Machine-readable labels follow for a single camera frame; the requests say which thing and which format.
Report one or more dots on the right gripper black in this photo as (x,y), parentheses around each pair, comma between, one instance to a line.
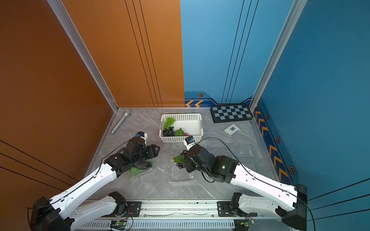
(188,160)

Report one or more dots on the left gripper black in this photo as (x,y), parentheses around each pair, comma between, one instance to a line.
(152,150)

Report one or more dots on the green grape leaf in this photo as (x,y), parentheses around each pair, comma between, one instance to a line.
(179,159)
(179,132)

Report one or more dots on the clear clamshell container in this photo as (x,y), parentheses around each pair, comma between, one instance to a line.
(146,171)
(177,175)

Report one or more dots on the dark purple grape bunch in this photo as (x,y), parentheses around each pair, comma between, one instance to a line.
(180,166)

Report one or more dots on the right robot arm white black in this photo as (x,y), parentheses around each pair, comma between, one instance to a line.
(289,202)

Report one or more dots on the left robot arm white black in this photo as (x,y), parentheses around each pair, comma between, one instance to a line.
(43,217)

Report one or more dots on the small black grape bunch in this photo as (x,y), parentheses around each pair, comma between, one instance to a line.
(169,132)

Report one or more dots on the small green grape bunch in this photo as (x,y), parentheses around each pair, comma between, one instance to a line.
(169,121)

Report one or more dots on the silver microphone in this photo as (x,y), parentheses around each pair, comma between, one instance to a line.
(124,116)

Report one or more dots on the white perforated plastic basket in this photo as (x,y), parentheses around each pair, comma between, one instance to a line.
(190,123)

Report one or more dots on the black grey chessboard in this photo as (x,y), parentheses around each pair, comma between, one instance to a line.
(230,113)

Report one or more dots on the right green circuit board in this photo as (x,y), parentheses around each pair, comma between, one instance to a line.
(248,222)

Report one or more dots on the green circuit board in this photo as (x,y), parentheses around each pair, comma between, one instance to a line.
(118,225)
(248,222)

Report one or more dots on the left green circuit board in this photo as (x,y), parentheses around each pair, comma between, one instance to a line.
(118,225)

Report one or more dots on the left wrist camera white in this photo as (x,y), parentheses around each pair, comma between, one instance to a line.
(142,135)

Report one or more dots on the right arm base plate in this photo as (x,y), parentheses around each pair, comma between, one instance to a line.
(224,209)

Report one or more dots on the aluminium rail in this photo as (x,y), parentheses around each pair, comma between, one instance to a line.
(198,208)

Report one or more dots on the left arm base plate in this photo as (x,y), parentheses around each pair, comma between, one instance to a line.
(130,208)

